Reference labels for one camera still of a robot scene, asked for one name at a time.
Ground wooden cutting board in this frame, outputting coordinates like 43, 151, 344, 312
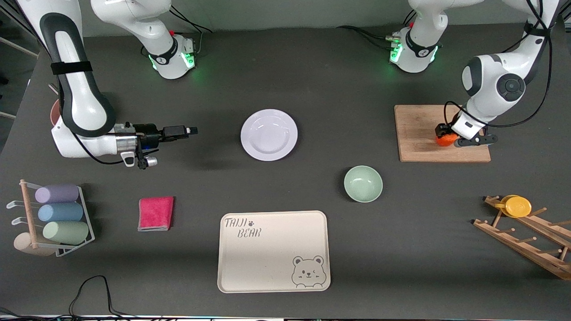
394, 105, 492, 163

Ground purple cup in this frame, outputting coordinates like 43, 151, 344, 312
35, 184, 80, 204

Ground blue cup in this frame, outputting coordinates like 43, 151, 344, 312
37, 203, 84, 222

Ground yellow mug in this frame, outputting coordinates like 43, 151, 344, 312
500, 195, 532, 218

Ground wooden mug rack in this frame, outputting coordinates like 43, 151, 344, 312
473, 195, 571, 281

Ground pink folded cloth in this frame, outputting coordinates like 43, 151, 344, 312
137, 196, 175, 232

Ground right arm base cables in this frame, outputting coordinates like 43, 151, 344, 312
169, 5, 213, 56

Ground black table edge cable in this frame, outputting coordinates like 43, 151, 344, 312
0, 275, 134, 321

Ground beige cup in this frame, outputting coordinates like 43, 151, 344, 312
13, 233, 58, 257

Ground white round plate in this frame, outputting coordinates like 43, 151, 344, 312
240, 109, 298, 161

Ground green bowl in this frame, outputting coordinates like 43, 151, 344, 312
343, 165, 383, 203

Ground green cup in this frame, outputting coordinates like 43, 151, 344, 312
42, 221, 90, 245

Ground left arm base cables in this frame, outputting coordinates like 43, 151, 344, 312
336, 10, 418, 50

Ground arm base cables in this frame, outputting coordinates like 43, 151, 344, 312
336, 10, 418, 50
169, 5, 213, 56

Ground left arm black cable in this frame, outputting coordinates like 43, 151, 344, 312
443, 0, 554, 131

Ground wooden rack rod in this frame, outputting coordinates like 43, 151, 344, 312
20, 179, 39, 249

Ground cream bear print tray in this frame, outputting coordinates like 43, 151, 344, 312
217, 210, 331, 293

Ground white wire cup rack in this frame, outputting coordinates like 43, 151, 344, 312
6, 181, 95, 258

